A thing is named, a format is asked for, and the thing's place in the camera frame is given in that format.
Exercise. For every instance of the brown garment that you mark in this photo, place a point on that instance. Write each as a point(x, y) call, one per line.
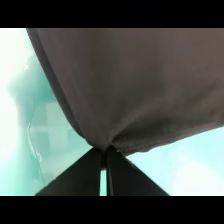
point(133, 83)

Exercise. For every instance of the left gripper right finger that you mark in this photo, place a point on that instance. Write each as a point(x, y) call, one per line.
point(128, 178)

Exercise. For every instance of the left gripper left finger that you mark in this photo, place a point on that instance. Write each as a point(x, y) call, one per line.
point(81, 176)

